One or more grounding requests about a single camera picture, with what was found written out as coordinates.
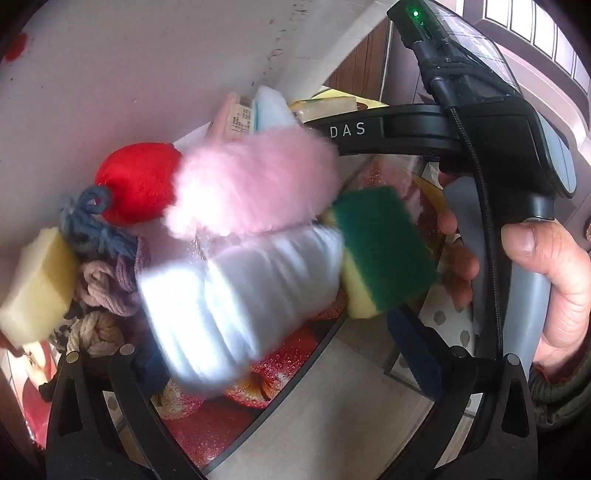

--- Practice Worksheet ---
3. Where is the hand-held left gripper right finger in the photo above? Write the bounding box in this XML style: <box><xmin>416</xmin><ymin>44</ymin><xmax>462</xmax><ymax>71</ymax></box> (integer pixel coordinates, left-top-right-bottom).
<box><xmin>387</xmin><ymin>307</ymin><xmax>540</xmax><ymax>480</ymax></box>

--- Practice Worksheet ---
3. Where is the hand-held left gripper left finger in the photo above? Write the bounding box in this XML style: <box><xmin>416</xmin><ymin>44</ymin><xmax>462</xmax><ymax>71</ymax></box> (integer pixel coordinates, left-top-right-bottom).
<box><xmin>46</xmin><ymin>342</ymin><xmax>208</xmax><ymax>480</ymax></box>

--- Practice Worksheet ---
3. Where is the green and yellow sponge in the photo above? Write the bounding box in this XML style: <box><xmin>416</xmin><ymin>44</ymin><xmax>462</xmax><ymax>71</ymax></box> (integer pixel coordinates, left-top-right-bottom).
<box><xmin>323</xmin><ymin>185</ymin><xmax>439</xmax><ymax>320</ymax></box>

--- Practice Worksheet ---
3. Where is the pink fluffy ball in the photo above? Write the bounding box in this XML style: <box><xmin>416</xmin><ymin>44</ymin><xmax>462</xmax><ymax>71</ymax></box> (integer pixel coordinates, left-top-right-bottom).
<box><xmin>164</xmin><ymin>127</ymin><xmax>342</xmax><ymax>238</ymax></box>

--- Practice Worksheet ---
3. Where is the white cardboard box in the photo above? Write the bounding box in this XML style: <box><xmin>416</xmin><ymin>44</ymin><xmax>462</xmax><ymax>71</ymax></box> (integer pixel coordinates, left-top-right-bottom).
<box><xmin>0</xmin><ymin>0</ymin><xmax>393</xmax><ymax>259</ymax></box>

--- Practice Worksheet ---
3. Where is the person's right forearm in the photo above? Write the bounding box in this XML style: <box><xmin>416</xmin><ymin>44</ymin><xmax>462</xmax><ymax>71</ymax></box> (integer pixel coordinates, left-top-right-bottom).
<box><xmin>529</xmin><ymin>353</ymin><xmax>591</xmax><ymax>432</ymax></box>

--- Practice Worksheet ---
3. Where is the person's right hand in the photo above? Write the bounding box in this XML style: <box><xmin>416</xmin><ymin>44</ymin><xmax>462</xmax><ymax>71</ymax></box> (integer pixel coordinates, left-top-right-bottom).
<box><xmin>436</xmin><ymin>173</ymin><xmax>591</xmax><ymax>370</ymax></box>

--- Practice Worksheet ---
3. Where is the fruit print tablecloth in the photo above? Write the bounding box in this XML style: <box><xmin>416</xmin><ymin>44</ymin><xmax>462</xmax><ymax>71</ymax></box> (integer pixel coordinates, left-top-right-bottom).
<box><xmin>9</xmin><ymin>152</ymin><xmax>476</xmax><ymax>472</ymax></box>

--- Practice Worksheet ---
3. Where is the window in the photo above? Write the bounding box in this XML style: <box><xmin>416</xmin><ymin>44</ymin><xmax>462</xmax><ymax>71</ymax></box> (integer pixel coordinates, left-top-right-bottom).
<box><xmin>480</xmin><ymin>0</ymin><xmax>591</xmax><ymax>93</ymax></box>

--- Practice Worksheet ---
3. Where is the pale yellow sponge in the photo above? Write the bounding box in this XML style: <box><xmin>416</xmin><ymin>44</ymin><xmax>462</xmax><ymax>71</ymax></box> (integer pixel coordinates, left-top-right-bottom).
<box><xmin>0</xmin><ymin>226</ymin><xmax>81</xmax><ymax>349</ymax></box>

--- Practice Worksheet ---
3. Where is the brown panelled door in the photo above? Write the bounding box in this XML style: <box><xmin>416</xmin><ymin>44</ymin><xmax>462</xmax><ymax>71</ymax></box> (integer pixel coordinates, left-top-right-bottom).
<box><xmin>323</xmin><ymin>21</ymin><xmax>393</xmax><ymax>103</ymax></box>

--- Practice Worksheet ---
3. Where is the yellow sponge in wrapper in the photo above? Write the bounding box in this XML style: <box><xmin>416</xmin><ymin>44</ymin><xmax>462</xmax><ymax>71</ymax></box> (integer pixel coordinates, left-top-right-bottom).
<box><xmin>288</xmin><ymin>90</ymin><xmax>358</xmax><ymax>123</ymax></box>

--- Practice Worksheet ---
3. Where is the red plush ball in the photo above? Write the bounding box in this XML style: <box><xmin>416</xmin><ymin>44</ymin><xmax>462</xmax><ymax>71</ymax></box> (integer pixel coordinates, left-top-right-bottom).
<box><xmin>95</xmin><ymin>142</ymin><xmax>183</xmax><ymax>227</ymax></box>

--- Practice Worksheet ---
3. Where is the white and light blue cloth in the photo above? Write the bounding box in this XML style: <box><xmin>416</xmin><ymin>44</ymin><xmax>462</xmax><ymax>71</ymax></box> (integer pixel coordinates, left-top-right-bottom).
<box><xmin>252</xmin><ymin>85</ymin><xmax>301</xmax><ymax>134</ymax></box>

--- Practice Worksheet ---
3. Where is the pink labelled packet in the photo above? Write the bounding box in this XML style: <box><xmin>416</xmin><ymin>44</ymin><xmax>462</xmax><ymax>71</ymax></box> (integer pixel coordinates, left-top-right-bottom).
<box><xmin>208</xmin><ymin>92</ymin><xmax>257</xmax><ymax>139</ymax></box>

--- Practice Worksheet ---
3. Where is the black braided cable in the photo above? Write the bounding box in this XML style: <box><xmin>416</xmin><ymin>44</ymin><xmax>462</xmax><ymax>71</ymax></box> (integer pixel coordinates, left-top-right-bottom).
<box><xmin>427</xmin><ymin>76</ymin><xmax>506</xmax><ymax>361</ymax></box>

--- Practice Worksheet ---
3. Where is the beige hair tie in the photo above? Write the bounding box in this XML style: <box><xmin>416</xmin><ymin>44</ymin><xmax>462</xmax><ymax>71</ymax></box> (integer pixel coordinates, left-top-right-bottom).
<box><xmin>67</xmin><ymin>311</ymin><xmax>125</xmax><ymax>358</ymax></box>

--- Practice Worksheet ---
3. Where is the blue hair tie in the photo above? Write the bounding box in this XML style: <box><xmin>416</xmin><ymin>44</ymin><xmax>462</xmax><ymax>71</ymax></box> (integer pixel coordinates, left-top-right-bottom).
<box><xmin>59</xmin><ymin>185</ymin><xmax>139</xmax><ymax>259</ymax></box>

